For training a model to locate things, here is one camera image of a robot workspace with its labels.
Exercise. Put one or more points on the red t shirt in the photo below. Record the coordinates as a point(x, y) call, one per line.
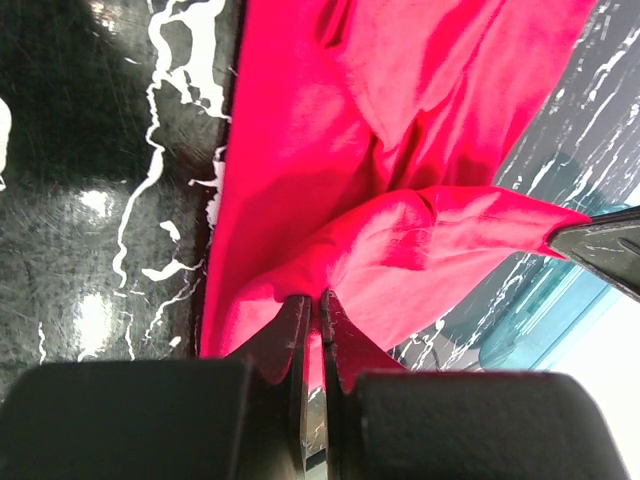
point(365, 139)

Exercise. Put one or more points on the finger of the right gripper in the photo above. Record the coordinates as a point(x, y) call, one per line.
point(607, 247)

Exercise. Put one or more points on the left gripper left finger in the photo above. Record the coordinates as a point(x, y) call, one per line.
point(241, 417)

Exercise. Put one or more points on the clear blue plastic bin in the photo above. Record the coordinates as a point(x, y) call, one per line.
point(529, 304)

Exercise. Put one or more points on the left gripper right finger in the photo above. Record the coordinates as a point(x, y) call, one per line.
point(386, 422)

